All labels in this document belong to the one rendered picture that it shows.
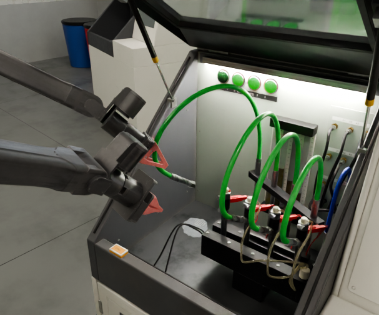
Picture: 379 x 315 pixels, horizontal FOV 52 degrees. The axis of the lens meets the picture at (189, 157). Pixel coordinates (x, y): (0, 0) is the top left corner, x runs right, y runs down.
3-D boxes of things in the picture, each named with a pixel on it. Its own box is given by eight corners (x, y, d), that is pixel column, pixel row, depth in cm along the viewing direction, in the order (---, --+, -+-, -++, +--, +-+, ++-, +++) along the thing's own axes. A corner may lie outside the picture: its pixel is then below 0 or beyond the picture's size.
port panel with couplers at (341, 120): (310, 197, 126) (326, 107, 112) (314, 193, 129) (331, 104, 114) (351, 212, 119) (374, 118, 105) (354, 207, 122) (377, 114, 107)
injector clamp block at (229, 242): (200, 270, 127) (201, 234, 120) (216, 254, 134) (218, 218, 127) (298, 323, 109) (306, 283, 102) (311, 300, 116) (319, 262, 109)
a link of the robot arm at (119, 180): (78, 175, 76) (88, 191, 72) (101, 149, 76) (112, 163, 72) (103, 189, 81) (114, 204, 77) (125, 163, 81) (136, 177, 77)
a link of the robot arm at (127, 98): (82, 107, 104) (81, 106, 95) (109, 74, 104) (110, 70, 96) (117, 135, 107) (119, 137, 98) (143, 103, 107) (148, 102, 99)
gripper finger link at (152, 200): (175, 207, 87) (148, 192, 80) (157, 234, 86) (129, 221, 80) (158, 194, 92) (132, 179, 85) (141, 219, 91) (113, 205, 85)
